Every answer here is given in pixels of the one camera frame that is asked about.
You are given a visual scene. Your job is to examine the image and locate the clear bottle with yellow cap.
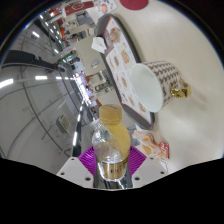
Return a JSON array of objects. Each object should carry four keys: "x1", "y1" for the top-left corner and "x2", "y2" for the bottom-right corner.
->
[{"x1": 91, "y1": 103, "x2": 132, "y2": 183}]

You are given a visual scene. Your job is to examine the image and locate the ceiling air conditioner unit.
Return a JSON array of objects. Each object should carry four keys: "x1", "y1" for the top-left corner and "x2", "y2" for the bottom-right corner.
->
[{"x1": 55, "y1": 114, "x2": 72, "y2": 134}]

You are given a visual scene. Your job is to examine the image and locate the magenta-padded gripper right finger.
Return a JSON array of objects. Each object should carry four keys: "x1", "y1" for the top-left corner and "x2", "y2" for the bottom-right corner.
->
[{"x1": 126, "y1": 145, "x2": 168, "y2": 189}]

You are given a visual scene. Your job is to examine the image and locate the ceiling strip lights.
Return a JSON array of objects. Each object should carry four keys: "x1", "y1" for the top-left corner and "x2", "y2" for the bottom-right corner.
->
[{"x1": 0, "y1": 29, "x2": 88, "y2": 148}]

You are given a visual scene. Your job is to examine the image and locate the patterned white mug, gold handle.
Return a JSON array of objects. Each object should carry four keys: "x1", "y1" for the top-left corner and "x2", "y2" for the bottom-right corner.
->
[{"x1": 129, "y1": 60, "x2": 192, "y2": 114}]

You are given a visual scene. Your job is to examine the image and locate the small red food packet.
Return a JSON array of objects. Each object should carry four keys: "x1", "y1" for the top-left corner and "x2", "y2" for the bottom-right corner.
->
[{"x1": 158, "y1": 141, "x2": 170, "y2": 160}]

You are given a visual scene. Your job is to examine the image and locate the open wrapper with fried food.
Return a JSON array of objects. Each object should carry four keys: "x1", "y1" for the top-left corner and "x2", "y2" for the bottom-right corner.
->
[{"x1": 132, "y1": 130, "x2": 164, "y2": 159}]

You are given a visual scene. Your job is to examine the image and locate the flat round red coaster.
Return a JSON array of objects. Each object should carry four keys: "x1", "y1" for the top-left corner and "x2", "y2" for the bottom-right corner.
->
[{"x1": 119, "y1": 0, "x2": 149, "y2": 11}]

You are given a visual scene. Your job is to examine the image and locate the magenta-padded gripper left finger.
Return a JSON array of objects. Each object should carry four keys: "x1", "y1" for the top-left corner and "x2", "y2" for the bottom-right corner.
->
[{"x1": 56, "y1": 145, "x2": 98, "y2": 189}]

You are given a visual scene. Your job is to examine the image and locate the dark food tray, paper liner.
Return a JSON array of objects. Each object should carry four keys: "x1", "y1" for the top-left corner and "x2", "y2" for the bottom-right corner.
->
[{"x1": 94, "y1": 14, "x2": 156, "y2": 130}]

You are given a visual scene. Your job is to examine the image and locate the crumpled white napkin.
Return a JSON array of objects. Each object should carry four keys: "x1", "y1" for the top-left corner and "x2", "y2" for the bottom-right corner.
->
[{"x1": 90, "y1": 36, "x2": 108, "y2": 54}]

